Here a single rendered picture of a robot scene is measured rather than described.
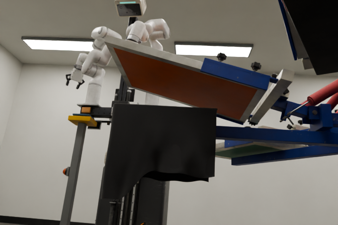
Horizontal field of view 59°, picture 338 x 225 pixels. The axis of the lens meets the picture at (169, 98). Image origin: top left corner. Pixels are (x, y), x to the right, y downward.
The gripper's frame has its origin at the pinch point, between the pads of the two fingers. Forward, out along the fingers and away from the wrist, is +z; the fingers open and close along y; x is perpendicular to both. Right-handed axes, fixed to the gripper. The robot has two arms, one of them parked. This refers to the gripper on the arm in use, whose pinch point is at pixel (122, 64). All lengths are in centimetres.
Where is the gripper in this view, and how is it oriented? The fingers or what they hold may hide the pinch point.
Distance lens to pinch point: 173.6
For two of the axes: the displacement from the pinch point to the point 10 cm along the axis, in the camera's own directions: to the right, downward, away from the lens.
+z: -3.3, 9.0, -2.9
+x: -0.7, -3.3, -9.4
